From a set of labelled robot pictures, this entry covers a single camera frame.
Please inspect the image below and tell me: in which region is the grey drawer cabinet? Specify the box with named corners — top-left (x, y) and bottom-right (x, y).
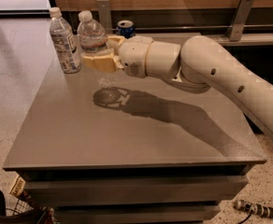
top-left (4, 63), bottom-right (266, 224)

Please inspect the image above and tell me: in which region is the right metal wall bracket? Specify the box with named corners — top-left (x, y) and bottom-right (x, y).
top-left (226, 0), bottom-right (254, 42)

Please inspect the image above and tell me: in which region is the labelled upright water bottle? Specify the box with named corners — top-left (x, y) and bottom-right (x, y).
top-left (50, 7), bottom-right (81, 74)

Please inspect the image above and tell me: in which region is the black wire basket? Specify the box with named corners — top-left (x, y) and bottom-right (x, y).
top-left (0, 190), bottom-right (55, 224)

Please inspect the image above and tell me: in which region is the blue soda can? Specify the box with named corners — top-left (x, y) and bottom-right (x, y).
top-left (117, 20), bottom-right (136, 38)

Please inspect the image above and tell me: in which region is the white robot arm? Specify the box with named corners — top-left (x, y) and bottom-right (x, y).
top-left (81, 35), bottom-right (273, 141)

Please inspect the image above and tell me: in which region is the tan paper packet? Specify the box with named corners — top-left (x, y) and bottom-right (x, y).
top-left (9, 175), bottom-right (25, 197)

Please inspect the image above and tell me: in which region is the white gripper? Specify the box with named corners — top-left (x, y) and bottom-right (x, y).
top-left (80, 35), bottom-right (153, 78)

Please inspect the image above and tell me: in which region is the black white striped handle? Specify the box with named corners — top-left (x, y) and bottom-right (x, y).
top-left (234, 200), bottom-right (273, 219)

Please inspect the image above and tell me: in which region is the left metal wall bracket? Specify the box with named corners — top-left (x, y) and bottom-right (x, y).
top-left (96, 0), bottom-right (112, 34)

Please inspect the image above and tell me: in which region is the clear crinkled water bottle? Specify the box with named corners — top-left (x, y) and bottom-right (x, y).
top-left (77, 10), bottom-right (116, 88)

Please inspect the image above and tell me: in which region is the metal wall bracket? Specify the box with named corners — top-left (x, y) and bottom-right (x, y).
top-left (96, 0), bottom-right (112, 34)
top-left (226, 0), bottom-right (254, 42)

